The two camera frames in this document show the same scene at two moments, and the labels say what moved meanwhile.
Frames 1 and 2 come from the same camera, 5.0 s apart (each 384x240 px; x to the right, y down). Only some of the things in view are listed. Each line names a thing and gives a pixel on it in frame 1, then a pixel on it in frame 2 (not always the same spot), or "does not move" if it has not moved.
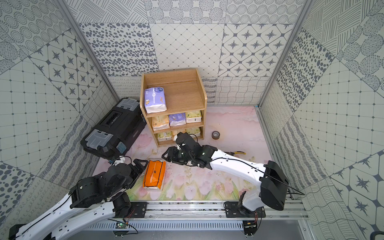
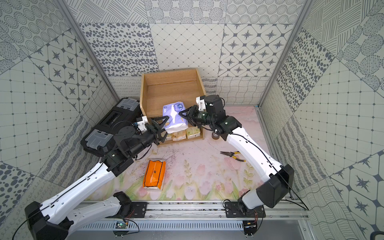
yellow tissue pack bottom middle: [175, 134] does not move
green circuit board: [119, 225] does not move
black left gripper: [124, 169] to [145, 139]
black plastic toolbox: [113, 137] does not move
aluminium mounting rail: [216, 211] does not move
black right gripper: [172, 151] to [188, 116]
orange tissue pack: [154, 174] does not move
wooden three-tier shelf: [184, 92] does not move
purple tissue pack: [154, 99] to [176, 122]
